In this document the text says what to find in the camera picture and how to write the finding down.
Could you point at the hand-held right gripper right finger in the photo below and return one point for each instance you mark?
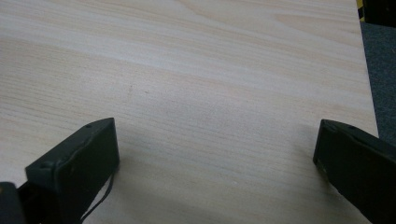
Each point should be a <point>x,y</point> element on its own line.
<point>358,168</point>

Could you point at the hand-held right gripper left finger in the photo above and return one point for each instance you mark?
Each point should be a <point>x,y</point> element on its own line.
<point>77,161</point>

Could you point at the black and yellow striped object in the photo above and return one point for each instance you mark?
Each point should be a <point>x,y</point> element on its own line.
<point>378,11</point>

